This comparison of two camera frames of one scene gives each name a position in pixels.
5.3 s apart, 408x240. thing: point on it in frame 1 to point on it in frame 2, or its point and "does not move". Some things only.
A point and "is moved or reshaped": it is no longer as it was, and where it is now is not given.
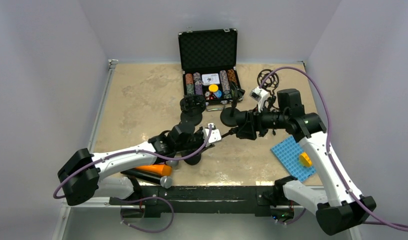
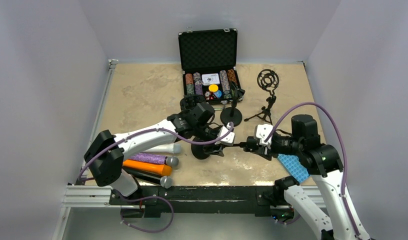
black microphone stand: x=194 y=158 is moved or reshaped
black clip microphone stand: x=229 y=116 does not move
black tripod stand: x=270 y=83 does not move
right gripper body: x=255 y=118 to x=266 y=151
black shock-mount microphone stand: x=191 y=106 does not move
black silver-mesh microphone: x=164 y=181 does not move
